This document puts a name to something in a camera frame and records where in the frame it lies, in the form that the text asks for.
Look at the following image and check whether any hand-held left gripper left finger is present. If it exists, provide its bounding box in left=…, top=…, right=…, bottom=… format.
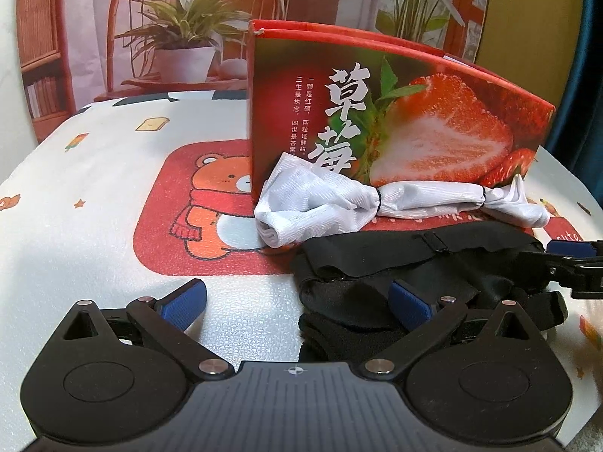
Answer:
left=44, top=279, right=235, bottom=381

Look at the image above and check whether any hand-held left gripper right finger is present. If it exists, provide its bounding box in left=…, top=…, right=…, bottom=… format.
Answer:
left=362, top=279, right=559, bottom=381

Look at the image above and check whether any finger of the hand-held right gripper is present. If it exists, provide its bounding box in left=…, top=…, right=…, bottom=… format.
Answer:
left=516, top=239, right=603, bottom=300

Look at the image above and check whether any black cloth with strap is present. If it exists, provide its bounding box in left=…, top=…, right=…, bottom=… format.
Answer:
left=289, top=226, right=569, bottom=340

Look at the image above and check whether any black knitted cloth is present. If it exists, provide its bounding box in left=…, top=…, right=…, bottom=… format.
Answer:
left=298, top=313, right=407, bottom=369

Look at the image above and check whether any white cloth with black ties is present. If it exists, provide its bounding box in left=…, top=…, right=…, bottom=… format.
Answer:
left=254, top=152, right=551, bottom=249

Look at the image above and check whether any red strawberry print box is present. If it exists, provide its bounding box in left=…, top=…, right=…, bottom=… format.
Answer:
left=247, top=19, right=557, bottom=203

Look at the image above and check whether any printed white table cover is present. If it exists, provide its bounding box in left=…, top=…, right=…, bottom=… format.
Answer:
left=0, top=89, right=603, bottom=452

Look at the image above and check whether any dark teal curtain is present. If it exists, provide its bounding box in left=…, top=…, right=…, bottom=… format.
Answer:
left=563, top=0, right=603, bottom=189

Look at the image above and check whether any wall poster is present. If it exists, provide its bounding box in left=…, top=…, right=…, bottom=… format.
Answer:
left=16, top=0, right=493, bottom=144

